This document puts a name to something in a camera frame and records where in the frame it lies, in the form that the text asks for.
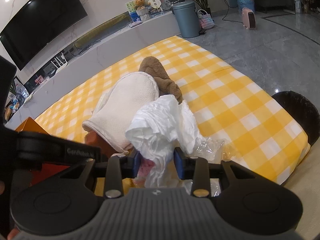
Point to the clear plastic wrapper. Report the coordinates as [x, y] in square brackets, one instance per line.
[214, 150]

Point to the pastel woven basket bag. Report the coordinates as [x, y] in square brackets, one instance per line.
[206, 21]

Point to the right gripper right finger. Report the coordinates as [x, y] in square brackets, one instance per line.
[195, 169]

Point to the green long cushion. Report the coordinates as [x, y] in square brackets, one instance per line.
[106, 28]

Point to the pink white knitted item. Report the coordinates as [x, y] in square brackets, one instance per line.
[144, 169]

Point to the black wall television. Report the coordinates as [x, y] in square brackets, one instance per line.
[36, 24]

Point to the white terry slipper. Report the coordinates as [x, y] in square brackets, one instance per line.
[115, 110]

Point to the small potted plant left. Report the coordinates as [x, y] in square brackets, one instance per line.
[18, 93]

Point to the white plastic bag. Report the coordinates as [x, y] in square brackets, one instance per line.
[156, 130]

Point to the pink space heater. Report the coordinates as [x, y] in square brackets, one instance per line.
[248, 18]

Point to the brown teddy bear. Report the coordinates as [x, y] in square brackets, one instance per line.
[139, 4]

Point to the blue-grey trash bin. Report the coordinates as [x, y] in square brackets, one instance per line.
[187, 18]

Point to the black round stool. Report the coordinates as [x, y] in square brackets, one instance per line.
[302, 110]

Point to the white wifi router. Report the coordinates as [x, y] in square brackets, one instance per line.
[59, 62]

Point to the grey TV console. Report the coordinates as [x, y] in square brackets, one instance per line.
[102, 55]

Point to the brown plush slipper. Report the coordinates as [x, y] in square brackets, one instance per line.
[166, 85]

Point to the yellow white checkered blanket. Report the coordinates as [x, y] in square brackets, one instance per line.
[226, 104]

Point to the round white hand fan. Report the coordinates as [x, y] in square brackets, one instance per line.
[155, 4]

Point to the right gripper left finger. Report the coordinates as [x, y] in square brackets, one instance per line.
[120, 167]

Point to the orange storage box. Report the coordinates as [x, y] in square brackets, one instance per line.
[30, 125]

